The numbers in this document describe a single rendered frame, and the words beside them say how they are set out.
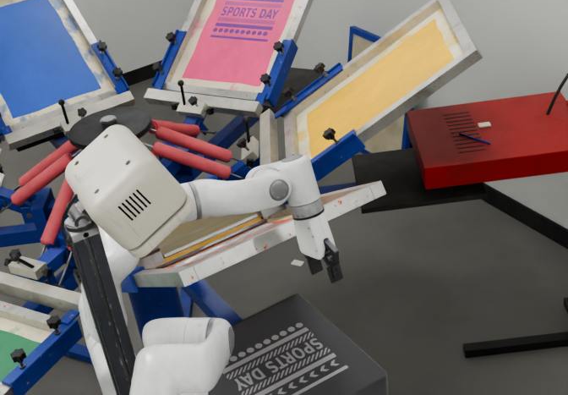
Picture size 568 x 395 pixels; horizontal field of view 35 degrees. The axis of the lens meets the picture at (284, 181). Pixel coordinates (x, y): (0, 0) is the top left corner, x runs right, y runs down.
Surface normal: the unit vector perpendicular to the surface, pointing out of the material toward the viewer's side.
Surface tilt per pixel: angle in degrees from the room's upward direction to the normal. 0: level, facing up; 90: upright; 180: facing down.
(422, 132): 0
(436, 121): 0
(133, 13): 90
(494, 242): 0
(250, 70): 32
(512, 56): 90
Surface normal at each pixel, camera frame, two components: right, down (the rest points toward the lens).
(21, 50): 0.16, -0.52
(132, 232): 0.46, 0.40
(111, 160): -0.51, -0.61
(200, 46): -0.37, -0.45
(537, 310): -0.13, -0.85
